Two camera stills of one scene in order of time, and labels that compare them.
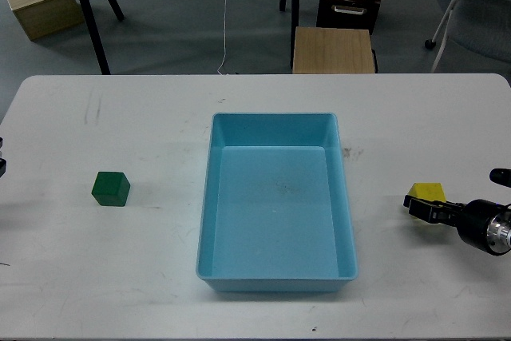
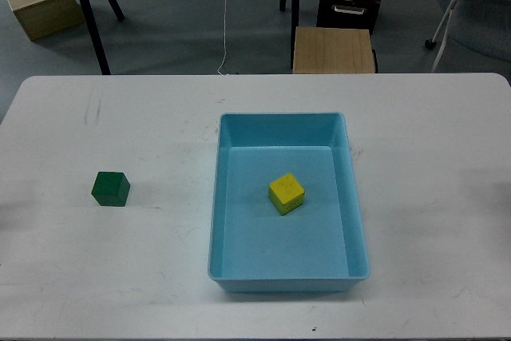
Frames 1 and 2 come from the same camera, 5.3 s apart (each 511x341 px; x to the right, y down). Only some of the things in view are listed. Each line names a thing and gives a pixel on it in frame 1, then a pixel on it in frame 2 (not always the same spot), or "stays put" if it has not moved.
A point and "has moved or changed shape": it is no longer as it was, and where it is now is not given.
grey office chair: x=480 y=12 stays put
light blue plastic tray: x=275 y=214 has moved or changed shape
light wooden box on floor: x=45 y=6 stays put
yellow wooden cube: x=431 y=192 -> x=286 y=194
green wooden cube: x=111 y=188 stays put
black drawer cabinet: x=346 y=13 stays put
